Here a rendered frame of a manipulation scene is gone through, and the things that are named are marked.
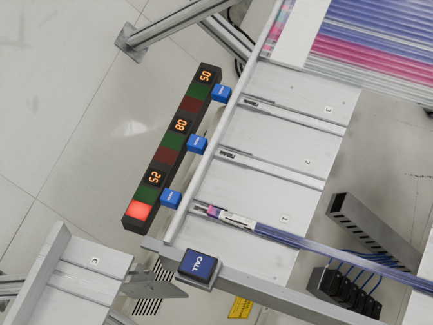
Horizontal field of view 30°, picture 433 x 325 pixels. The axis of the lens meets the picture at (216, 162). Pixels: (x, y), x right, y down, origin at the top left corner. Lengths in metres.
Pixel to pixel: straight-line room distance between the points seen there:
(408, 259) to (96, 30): 0.98
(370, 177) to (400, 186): 0.10
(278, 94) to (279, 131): 0.08
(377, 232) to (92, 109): 0.81
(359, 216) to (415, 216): 0.23
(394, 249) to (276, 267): 0.50
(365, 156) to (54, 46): 0.83
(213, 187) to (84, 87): 0.83
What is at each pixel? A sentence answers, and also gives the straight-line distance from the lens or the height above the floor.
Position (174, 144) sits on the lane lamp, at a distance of 1.38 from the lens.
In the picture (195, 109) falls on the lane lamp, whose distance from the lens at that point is 1.42.
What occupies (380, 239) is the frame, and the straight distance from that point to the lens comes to 1.69.
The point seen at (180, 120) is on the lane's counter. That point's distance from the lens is 1.41.
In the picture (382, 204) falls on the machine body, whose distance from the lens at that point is 1.77.
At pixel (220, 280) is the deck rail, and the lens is 1.26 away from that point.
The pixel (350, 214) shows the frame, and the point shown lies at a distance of 1.63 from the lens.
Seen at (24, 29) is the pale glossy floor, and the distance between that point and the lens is 2.05.
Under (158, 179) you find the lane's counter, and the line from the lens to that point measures 1.35.
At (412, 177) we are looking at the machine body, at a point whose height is 0.62.
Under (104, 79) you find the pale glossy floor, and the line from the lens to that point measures 2.12.
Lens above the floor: 1.79
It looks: 52 degrees down
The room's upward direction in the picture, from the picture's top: 76 degrees clockwise
